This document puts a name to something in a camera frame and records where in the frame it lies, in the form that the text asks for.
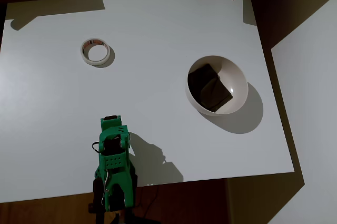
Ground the white bowl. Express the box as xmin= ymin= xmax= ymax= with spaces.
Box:
xmin=185 ymin=55 xmax=249 ymax=116

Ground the black folded cloth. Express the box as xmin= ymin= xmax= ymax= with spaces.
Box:
xmin=187 ymin=62 xmax=235 ymax=113

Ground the thin black cable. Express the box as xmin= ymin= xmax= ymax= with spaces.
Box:
xmin=139 ymin=184 xmax=160 ymax=218

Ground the white tape roll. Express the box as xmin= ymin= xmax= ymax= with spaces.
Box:
xmin=80 ymin=38 xmax=112 ymax=67

